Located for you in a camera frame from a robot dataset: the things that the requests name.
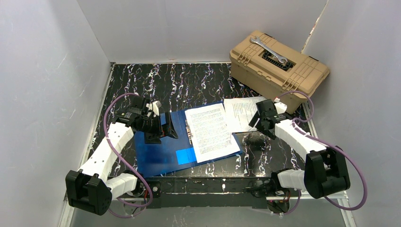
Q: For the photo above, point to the aluminium frame rail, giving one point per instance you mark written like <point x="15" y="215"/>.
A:
<point x="304" y="212"/>

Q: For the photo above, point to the white printed paper sheet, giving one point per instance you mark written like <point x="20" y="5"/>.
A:
<point x="210" y="134"/>

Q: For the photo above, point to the tan plastic toolbox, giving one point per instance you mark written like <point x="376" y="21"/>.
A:
<point x="256" y="68"/>

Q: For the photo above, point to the white printed paper files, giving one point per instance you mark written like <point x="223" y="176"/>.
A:
<point x="240" y="111"/>

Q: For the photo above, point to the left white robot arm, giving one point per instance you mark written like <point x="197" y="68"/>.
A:
<point x="106" y="175"/>

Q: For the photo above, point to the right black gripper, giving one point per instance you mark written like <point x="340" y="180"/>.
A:
<point x="261" y="122"/>

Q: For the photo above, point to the blue plastic folder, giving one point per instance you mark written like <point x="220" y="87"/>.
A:
<point x="172" y="154"/>

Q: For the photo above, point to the silver open-end wrench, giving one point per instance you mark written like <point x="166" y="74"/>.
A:
<point x="281" y="59"/>

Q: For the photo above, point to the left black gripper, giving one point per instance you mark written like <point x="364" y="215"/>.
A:
<point x="161" y="126"/>

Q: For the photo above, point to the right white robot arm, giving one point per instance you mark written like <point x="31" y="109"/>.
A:
<point x="325" y="171"/>

